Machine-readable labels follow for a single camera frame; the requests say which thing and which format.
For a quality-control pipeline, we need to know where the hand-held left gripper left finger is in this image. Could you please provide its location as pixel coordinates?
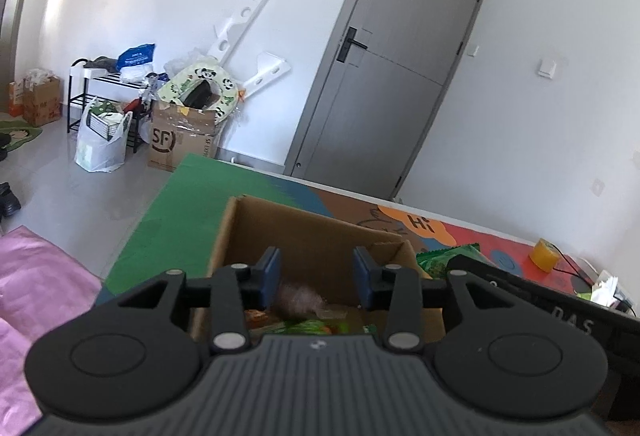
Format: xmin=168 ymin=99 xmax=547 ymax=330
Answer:
xmin=116 ymin=247 xmax=282 ymax=356

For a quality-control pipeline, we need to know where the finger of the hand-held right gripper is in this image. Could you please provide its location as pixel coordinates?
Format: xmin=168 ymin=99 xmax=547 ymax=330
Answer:
xmin=446 ymin=254 xmax=502 ymax=287

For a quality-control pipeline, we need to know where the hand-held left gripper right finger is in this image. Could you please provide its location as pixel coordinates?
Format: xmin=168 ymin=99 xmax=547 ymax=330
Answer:
xmin=352 ymin=246 xmax=524 ymax=352

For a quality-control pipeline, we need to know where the blurred brown snack packet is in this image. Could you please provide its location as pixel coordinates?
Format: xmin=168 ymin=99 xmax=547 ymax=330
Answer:
xmin=276 ymin=280 xmax=327 ymax=319

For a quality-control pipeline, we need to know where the green snack packet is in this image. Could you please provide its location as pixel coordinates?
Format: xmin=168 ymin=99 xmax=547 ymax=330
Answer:
xmin=416 ymin=243 xmax=482 ymax=281
xmin=272 ymin=318 xmax=342 ymax=338

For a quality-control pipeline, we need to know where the yellow tape roll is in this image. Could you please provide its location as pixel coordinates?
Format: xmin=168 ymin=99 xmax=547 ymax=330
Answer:
xmin=530 ymin=240 xmax=559 ymax=273

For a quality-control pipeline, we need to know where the colourful printed table mat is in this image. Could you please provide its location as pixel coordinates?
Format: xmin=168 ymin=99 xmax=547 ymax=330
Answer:
xmin=95 ymin=153 xmax=608 ymax=313

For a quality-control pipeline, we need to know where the printed brown cardboard box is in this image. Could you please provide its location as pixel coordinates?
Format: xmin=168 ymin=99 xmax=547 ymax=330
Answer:
xmin=147 ymin=100 xmax=224 ymax=173

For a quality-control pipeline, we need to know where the short white perforated board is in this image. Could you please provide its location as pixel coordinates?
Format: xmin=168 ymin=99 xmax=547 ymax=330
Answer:
xmin=243 ymin=50 xmax=291 ymax=99

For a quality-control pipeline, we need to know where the white plastic bag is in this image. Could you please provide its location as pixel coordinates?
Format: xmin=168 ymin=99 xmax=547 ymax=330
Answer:
xmin=74 ymin=98 xmax=134 ymax=173

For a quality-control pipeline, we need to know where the pink blanket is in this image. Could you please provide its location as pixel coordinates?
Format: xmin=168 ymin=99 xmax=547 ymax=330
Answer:
xmin=0 ymin=226 xmax=104 ymax=436

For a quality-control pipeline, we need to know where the clear plastic bag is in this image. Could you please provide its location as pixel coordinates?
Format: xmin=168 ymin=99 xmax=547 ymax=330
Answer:
xmin=164 ymin=48 xmax=207 ymax=77

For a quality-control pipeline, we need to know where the tall white perforated board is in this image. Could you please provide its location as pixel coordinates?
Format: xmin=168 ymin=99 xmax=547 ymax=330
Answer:
xmin=207 ymin=0 xmax=275 ymax=67

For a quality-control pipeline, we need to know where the blue plastic bag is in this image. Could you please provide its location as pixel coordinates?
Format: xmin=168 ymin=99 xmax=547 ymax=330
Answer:
xmin=116 ymin=44 xmax=157 ymax=72

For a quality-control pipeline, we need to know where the black shoe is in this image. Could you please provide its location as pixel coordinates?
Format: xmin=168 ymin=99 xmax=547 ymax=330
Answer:
xmin=0 ymin=182 xmax=22 ymax=218

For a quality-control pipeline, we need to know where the black shoe rack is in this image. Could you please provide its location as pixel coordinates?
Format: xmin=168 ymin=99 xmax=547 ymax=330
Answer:
xmin=67 ymin=58 xmax=152 ymax=155

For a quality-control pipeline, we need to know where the green cartoon rug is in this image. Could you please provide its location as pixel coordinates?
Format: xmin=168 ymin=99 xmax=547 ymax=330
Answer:
xmin=0 ymin=120 xmax=44 ymax=161

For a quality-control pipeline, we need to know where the small brown cardboard box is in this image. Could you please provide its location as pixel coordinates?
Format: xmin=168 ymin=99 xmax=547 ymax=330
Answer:
xmin=22 ymin=74 xmax=63 ymax=128

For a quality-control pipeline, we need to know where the orange paper bag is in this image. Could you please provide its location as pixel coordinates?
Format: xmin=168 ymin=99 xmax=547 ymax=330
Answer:
xmin=6 ymin=80 xmax=26 ymax=117

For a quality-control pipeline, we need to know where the black cable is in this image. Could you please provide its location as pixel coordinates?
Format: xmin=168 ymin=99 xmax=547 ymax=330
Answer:
xmin=547 ymin=241 xmax=601 ymax=277

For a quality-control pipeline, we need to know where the panda print seat ring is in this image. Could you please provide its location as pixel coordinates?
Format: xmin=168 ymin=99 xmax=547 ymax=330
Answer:
xmin=157 ymin=64 xmax=241 ymax=119

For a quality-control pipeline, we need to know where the black door handle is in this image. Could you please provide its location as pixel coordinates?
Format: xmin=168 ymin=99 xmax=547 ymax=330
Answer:
xmin=336 ymin=26 xmax=369 ymax=63

